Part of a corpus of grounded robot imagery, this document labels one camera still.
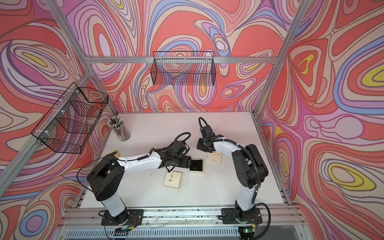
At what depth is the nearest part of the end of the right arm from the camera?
710 millimetres

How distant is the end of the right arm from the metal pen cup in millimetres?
511

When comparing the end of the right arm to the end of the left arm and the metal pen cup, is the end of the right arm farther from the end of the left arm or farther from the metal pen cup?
the metal pen cup

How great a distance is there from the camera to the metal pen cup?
3.03 ft
